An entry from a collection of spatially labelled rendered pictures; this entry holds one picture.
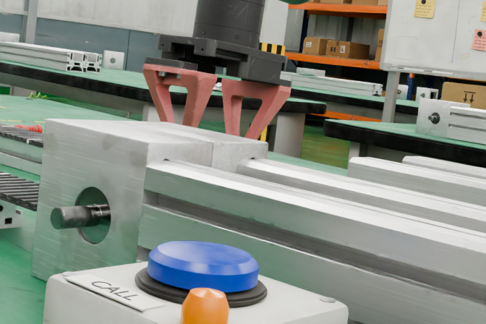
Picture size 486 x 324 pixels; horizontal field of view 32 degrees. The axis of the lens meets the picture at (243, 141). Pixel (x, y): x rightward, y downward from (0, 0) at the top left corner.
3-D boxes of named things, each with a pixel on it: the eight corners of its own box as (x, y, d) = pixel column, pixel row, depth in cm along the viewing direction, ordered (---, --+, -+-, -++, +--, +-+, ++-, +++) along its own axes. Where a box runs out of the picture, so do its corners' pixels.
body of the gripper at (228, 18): (286, 77, 74) (300, -7, 74) (210, 62, 67) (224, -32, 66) (231, 70, 79) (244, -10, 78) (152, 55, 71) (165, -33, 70)
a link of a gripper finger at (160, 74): (244, 168, 72) (262, 57, 71) (186, 164, 66) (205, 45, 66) (186, 155, 76) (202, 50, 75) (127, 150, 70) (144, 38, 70)
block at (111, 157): (-6, 280, 49) (9, 116, 48) (152, 258, 58) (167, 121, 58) (93, 325, 43) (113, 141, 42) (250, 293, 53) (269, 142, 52)
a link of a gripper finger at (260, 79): (280, 170, 76) (297, 65, 75) (228, 167, 70) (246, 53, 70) (223, 157, 80) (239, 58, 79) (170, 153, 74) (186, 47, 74)
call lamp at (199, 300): (169, 322, 26) (173, 284, 26) (202, 314, 28) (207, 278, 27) (204, 336, 25) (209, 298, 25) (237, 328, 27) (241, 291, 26)
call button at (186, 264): (120, 296, 31) (126, 241, 30) (197, 283, 34) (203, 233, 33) (200, 329, 28) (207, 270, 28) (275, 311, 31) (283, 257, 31)
